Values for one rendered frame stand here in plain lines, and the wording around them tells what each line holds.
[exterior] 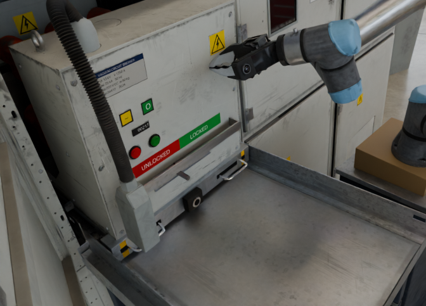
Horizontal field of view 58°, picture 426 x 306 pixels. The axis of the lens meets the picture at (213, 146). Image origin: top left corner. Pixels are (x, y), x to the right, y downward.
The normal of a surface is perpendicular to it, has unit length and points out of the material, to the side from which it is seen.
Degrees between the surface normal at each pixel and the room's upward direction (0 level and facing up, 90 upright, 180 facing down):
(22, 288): 0
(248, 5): 90
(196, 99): 94
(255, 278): 0
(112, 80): 94
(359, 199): 90
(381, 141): 4
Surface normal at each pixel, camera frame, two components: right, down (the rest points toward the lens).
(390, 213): -0.68, 0.47
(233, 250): -0.12, -0.83
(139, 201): 0.60, -0.08
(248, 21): 0.72, 0.31
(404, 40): 0.42, 0.51
